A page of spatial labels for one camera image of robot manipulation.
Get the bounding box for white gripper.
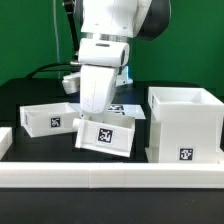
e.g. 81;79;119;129
80;65;118;116

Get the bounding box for white front drawer box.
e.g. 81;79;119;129
73;112;135;157

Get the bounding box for white drawer box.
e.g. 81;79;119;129
20;102;80;138
73;112;135;157

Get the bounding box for white drawer cabinet housing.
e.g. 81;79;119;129
146;87;224;164

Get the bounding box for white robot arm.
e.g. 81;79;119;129
75;0;171;116

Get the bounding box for white rear drawer box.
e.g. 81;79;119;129
20;102;80;138

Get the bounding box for marker tag sheet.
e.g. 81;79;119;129
71;103;145;119

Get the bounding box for black cable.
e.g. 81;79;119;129
25;61;81;80

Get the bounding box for white cable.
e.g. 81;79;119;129
53;0;62;80

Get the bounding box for white workspace border frame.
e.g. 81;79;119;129
0;127;224;189

